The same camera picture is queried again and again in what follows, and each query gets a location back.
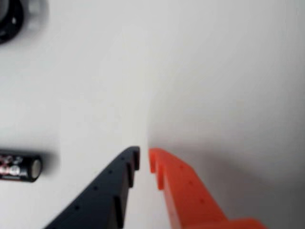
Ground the black AA battery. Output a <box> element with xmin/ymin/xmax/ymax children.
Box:
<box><xmin>0</xmin><ymin>149</ymin><xmax>43</xmax><ymax>184</ymax></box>

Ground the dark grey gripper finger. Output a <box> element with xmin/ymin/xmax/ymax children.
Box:
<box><xmin>44</xmin><ymin>146</ymin><xmax>141</xmax><ymax>229</ymax></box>

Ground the black ring strap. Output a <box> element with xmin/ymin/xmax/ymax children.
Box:
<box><xmin>0</xmin><ymin>0</ymin><xmax>24</xmax><ymax>45</ymax></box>

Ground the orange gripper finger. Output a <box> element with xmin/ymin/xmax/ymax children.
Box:
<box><xmin>148</xmin><ymin>147</ymin><xmax>268</xmax><ymax>229</ymax></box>

